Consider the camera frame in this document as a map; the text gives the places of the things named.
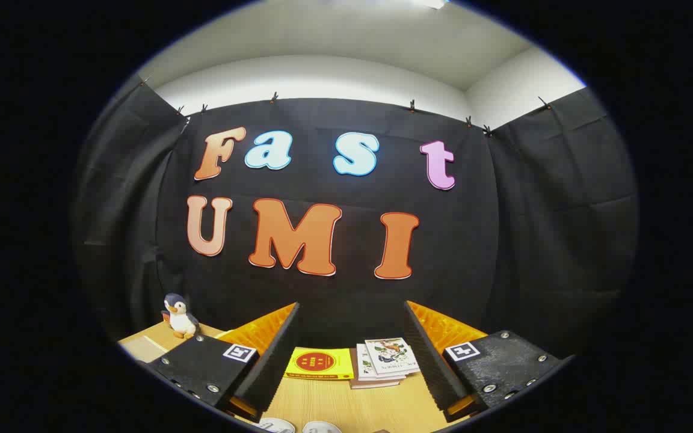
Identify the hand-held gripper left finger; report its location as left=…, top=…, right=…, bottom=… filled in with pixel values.
left=147, top=302, right=300, bottom=423

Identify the white illustrated cover book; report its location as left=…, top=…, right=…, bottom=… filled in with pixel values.
left=365, top=337, right=420, bottom=376

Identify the yellow book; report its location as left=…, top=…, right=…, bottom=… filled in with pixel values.
left=285, top=347, right=354, bottom=381

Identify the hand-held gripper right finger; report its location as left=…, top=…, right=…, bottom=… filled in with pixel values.
left=404, top=301, right=576, bottom=423

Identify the beige fabric storage box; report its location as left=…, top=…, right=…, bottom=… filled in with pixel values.
left=118, top=334, right=170, bottom=364

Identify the penguin plush toy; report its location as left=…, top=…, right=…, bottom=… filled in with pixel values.
left=161, top=293, right=200, bottom=339

